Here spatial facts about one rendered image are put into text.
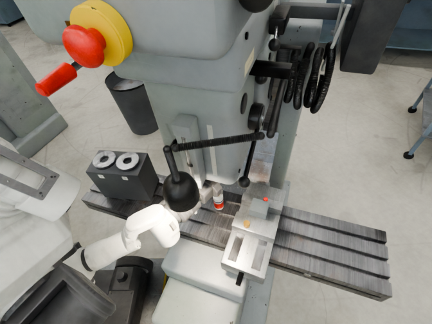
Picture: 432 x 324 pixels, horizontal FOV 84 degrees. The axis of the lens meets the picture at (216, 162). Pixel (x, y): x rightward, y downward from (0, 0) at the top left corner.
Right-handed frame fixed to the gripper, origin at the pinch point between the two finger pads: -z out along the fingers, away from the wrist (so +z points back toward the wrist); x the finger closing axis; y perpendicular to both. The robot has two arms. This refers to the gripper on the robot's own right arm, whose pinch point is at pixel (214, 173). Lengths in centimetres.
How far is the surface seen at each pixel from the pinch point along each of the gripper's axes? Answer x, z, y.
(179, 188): -11.6, 20.6, -25.8
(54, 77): 0, 27, -47
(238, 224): -12.0, 2.8, 15.9
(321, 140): 8, -170, 122
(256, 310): -28, 5, 103
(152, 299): 17, 40, 84
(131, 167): 31.3, 13.2, 7.0
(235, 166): -11.7, 3.8, -16.2
